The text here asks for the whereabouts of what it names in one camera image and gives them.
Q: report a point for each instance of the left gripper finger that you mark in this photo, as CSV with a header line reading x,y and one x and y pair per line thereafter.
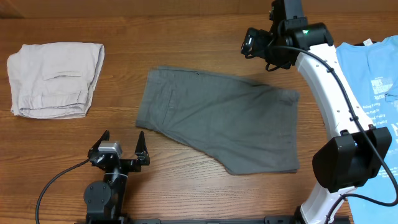
x,y
141,151
105,137

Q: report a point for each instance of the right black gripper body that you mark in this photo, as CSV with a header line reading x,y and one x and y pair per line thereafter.
x,y
277,58

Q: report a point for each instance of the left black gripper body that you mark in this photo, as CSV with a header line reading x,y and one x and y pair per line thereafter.
x,y
129,165

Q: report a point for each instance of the grey shorts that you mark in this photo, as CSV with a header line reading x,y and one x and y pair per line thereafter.
x,y
247,126

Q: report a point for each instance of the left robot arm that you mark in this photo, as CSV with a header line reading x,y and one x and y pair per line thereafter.
x,y
104,199

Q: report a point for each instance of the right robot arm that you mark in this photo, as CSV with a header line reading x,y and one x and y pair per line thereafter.
x,y
356,148

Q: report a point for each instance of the folded beige shorts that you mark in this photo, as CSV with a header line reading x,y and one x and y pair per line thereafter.
x,y
55,80

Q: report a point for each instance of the light blue printed t-shirt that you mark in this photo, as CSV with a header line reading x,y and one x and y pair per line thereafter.
x,y
371,71

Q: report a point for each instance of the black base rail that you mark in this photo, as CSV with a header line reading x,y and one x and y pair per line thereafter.
x,y
266,220

